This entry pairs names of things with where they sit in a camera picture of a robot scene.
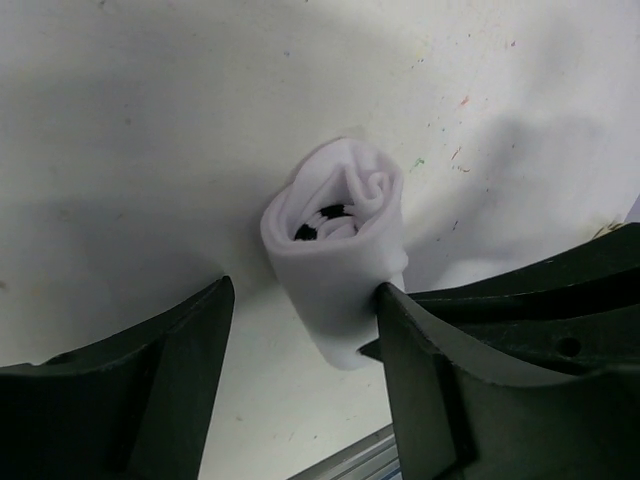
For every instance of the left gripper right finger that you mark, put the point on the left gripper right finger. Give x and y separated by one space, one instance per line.
464 410

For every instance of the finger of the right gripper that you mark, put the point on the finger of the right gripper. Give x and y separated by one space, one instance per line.
575 312

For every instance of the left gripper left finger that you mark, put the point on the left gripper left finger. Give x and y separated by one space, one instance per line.
135 405

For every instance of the white sock with black stripes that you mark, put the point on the white sock with black stripes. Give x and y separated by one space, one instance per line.
333 235

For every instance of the aluminium table front rail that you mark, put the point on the aluminium table front rail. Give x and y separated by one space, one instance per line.
373 457

